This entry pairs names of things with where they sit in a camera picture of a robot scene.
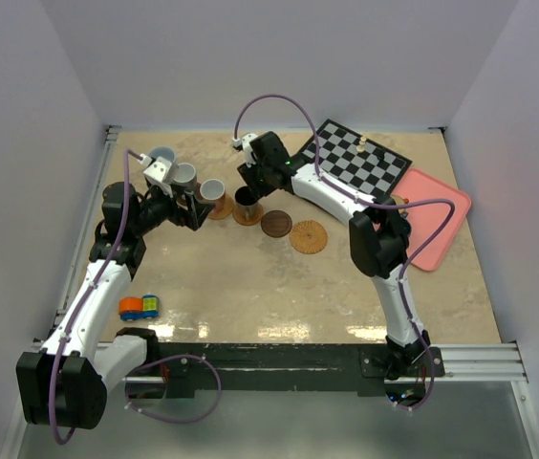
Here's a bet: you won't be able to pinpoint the black white chessboard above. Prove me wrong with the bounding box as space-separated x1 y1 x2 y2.
316 120 412 198

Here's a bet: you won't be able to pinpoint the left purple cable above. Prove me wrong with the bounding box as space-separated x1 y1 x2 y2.
52 149 223 446

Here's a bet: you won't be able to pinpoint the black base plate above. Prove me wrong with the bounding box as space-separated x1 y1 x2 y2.
125 341 444 400

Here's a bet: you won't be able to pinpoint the aluminium front rail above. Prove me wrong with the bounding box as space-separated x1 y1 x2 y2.
24 340 531 383

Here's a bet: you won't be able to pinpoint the black maroon cup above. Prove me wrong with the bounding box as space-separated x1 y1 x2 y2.
233 186 260 226

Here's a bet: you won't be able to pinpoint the pink plastic tray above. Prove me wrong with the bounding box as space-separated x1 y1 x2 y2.
393 168 471 272

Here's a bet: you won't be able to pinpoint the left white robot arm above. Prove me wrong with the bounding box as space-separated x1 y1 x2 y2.
15 182 213 429

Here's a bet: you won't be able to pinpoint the light blue cup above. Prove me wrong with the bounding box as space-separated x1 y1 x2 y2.
148 146 176 164

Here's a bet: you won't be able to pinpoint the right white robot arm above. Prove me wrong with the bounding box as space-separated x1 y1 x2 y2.
231 132 430 376

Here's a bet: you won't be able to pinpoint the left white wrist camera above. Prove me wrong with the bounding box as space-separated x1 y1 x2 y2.
143 155 178 198

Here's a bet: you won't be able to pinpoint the orange toy car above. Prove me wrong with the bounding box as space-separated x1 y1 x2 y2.
119 295 160 321

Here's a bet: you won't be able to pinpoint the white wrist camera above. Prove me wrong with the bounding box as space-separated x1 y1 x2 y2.
231 133 258 167
143 155 178 198

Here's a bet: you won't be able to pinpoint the small woven rattan coaster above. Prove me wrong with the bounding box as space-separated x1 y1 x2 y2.
208 193 234 220

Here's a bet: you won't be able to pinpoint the copper orange cup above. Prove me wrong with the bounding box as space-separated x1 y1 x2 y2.
391 195 409 206

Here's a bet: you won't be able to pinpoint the light wooden coaster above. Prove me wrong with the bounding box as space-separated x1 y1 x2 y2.
232 203 264 226

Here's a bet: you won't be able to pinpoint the large woven rattan coaster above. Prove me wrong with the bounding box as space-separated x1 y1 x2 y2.
290 220 328 254

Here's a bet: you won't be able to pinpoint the white chess piece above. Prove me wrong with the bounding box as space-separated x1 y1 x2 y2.
356 136 367 153

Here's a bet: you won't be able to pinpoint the aluminium rail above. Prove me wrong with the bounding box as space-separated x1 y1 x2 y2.
24 340 531 383
47 124 122 337

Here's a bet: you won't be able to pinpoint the white floral mug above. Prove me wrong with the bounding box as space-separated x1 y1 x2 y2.
200 179 226 218

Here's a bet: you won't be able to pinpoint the grey white mug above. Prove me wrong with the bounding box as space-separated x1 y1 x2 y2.
173 163 198 191

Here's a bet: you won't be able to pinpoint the aluminium left rail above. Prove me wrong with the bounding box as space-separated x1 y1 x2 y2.
47 124 122 337

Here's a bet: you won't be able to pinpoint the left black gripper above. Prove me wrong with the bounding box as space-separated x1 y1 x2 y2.
132 182 214 236

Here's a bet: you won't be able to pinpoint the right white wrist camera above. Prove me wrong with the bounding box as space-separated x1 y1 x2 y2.
231 133 258 167

